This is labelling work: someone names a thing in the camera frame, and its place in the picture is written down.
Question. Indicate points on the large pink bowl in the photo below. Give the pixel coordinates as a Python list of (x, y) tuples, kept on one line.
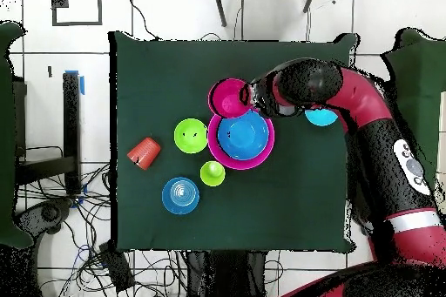
[(212, 144)]

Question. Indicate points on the large blue bowl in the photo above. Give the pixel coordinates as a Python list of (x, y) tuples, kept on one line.
[(244, 137)]

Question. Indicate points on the lime green cup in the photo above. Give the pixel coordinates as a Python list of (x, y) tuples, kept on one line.
[(212, 174)]

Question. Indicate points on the small red-pink bowl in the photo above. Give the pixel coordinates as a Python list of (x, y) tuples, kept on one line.
[(226, 97)]

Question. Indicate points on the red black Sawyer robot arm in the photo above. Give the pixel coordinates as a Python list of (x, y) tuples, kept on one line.
[(397, 171)]

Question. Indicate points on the small green bowl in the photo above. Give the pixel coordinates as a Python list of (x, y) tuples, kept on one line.
[(191, 135)]

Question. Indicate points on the medium blue bowl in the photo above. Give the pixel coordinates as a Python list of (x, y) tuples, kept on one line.
[(180, 195)]

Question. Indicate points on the orange cup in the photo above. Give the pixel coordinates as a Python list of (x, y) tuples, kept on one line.
[(144, 153)]

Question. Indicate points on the small light blue bowl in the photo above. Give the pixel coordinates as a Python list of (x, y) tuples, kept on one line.
[(321, 118)]

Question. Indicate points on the dark green table cloth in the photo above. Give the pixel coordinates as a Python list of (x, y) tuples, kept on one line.
[(139, 67)]

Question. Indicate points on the black power box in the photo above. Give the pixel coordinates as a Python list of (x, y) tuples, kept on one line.
[(116, 265)]

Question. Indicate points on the black wheel base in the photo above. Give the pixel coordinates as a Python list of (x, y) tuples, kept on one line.
[(43, 215)]

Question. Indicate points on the green covered side table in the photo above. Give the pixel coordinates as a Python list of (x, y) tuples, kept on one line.
[(7, 137), (425, 88)]

